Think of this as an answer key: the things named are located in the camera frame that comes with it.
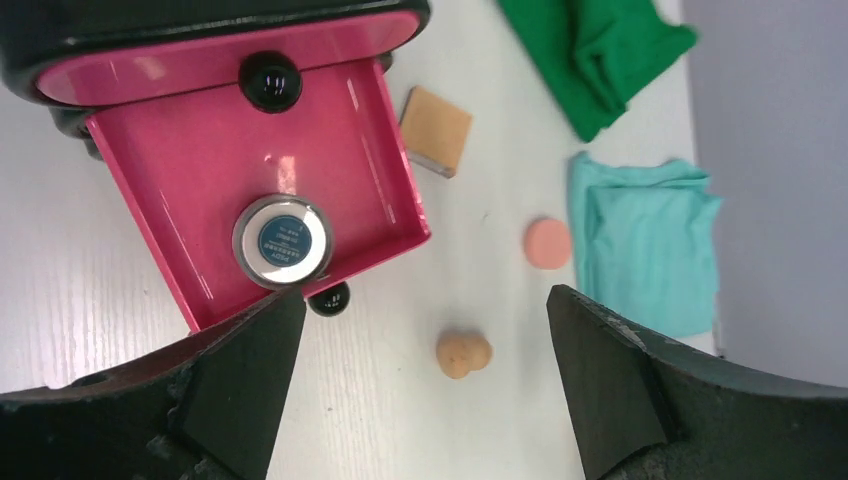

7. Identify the gourd-shaped beige makeup sponge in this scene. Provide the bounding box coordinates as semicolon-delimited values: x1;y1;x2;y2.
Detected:
435;330;494;380

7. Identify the round powder jar blue label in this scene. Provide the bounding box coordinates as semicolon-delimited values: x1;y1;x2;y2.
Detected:
232;194;334;290

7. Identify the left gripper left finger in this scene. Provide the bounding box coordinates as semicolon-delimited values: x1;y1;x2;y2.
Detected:
1;291;306;479

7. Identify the black pink drawer organizer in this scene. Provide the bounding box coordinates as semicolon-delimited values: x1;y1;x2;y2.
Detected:
1;1;431;331

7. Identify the teal cloth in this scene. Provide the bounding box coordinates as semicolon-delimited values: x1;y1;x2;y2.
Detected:
567;152;722;337

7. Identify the green cloth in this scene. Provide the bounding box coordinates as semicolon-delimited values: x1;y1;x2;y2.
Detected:
498;0;697;143

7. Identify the pink round powder puff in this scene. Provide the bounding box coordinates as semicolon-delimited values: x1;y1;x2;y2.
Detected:
523;218;572;270

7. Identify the tan square compact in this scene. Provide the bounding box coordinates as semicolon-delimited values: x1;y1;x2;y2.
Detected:
400;85;473;179

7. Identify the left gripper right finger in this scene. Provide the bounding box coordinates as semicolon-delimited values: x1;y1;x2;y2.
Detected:
547;285;847;479

